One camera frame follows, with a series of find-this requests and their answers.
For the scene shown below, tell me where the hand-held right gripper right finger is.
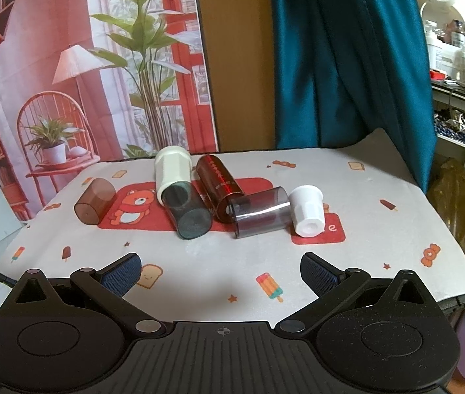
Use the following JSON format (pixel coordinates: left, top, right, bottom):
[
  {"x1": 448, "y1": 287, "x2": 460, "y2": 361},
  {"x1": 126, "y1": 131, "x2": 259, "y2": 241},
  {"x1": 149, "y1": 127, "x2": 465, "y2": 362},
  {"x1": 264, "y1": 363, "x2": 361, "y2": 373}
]
[{"x1": 274, "y1": 252, "x2": 436, "y2": 334}]

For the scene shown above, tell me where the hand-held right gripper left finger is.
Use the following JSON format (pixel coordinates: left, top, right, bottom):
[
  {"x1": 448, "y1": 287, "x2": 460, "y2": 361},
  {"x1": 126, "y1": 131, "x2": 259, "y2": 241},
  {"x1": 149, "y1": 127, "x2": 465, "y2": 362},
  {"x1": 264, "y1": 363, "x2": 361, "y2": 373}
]
[{"x1": 0, "y1": 253, "x2": 164, "y2": 334}]

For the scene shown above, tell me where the short white cup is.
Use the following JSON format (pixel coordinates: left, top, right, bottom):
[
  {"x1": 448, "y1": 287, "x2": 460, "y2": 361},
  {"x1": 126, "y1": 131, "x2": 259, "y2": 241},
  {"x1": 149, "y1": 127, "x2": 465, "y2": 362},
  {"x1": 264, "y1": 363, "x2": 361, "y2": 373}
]
[{"x1": 288, "y1": 186, "x2": 326, "y2": 238}]

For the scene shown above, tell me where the brown transparent cup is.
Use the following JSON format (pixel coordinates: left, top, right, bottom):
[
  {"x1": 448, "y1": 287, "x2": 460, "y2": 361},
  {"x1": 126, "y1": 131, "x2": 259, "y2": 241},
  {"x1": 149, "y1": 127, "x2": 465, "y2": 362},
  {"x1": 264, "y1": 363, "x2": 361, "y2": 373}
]
[{"x1": 74, "y1": 178, "x2": 116, "y2": 226}]

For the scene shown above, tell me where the grey transparent cup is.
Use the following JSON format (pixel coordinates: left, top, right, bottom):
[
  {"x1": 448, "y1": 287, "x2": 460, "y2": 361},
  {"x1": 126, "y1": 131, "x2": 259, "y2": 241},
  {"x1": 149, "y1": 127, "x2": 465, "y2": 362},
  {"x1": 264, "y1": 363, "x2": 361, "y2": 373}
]
[{"x1": 227, "y1": 186, "x2": 291, "y2": 239}]

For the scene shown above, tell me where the dark teal transparent cup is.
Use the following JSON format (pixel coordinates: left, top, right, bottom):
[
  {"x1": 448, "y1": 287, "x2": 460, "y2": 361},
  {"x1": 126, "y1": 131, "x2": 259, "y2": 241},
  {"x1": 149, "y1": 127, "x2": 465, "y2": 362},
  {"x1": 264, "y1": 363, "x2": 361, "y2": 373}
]
[{"x1": 162, "y1": 182, "x2": 212, "y2": 240}]

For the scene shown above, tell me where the tall white cup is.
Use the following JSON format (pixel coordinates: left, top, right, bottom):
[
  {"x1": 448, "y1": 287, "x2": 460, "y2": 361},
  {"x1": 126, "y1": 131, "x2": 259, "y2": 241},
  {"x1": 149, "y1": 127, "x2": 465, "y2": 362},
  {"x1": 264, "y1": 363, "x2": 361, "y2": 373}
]
[{"x1": 154, "y1": 146, "x2": 193, "y2": 207}]

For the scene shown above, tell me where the dark red cup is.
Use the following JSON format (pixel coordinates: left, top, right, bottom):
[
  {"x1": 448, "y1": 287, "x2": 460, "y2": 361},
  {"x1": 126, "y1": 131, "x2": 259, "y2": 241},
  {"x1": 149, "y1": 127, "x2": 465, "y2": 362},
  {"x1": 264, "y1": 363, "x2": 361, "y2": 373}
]
[{"x1": 196, "y1": 154, "x2": 245, "y2": 223}]

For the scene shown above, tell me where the printed bear table mat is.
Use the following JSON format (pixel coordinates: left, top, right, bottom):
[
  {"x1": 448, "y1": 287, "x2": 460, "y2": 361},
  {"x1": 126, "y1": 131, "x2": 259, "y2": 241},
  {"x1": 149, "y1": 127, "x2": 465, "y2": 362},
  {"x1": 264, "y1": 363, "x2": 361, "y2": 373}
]
[{"x1": 0, "y1": 128, "x2": 465, "y2": 324}]

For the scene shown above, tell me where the silver foil packet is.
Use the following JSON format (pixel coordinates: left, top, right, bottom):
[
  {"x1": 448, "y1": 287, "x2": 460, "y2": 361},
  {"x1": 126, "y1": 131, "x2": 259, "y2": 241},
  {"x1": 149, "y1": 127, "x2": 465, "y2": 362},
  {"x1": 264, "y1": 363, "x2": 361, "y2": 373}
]
[{"x1": 433, "y1": 109, "x2": 465, "y2": 145}]

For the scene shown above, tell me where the teal curtain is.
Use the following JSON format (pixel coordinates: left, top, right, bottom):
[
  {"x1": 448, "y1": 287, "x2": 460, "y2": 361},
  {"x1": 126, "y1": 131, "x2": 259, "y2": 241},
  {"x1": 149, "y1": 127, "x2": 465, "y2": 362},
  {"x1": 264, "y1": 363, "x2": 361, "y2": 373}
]
[{"x1": 267, "y1": 0, "x2": 438, "y2": 194}]

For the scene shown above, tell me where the brown wooden panel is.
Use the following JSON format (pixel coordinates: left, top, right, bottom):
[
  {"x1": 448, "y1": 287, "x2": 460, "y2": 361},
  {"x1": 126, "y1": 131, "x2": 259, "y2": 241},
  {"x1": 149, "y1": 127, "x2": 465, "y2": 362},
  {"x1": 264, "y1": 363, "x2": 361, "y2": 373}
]
[{"x1": 191, "y1": 0, "x2": 279, "y2": 152}]

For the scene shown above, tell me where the printed room wall tapestry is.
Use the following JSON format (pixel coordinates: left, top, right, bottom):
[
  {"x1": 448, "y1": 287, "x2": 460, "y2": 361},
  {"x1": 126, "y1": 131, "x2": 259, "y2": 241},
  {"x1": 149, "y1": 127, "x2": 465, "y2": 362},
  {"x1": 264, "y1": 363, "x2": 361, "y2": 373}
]
[{"x1": 0, "y1": 0, "x2": 219, "y2": 226}]

